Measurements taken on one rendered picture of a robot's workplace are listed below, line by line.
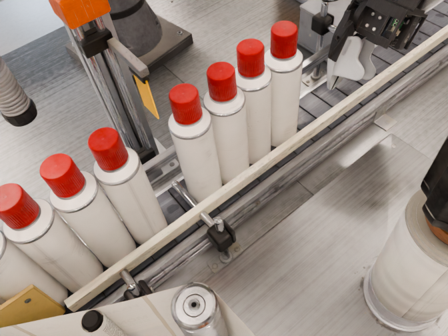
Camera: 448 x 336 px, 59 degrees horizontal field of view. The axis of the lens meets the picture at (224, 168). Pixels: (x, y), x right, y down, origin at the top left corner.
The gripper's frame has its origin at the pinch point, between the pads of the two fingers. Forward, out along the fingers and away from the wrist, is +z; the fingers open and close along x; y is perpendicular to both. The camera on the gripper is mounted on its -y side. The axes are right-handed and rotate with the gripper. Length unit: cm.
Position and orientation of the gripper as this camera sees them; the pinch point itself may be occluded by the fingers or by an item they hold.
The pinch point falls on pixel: (330, 79)
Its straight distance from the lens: 67.7
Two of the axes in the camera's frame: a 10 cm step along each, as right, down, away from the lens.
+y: 6.2, 6.0, -5.0
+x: 7.2, -1.8, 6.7
